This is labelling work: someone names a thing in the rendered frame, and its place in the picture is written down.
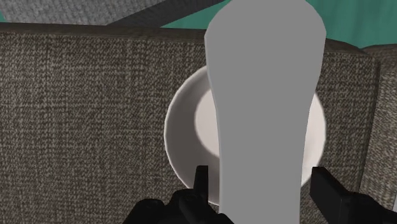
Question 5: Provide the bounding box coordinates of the white plate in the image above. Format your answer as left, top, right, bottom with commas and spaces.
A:
164, 66, 327, 206

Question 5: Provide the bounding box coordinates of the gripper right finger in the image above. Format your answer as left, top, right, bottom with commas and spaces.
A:
309, 166, 397, 224

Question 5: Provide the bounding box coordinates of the grey-brown fabric sofa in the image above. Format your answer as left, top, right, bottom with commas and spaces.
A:
0, 22, 397, 224

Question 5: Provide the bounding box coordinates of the grey tall vase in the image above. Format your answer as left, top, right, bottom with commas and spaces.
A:
204, 0, 327, 224

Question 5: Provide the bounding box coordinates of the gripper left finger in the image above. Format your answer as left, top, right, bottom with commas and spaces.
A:
123, 165, 234, 224

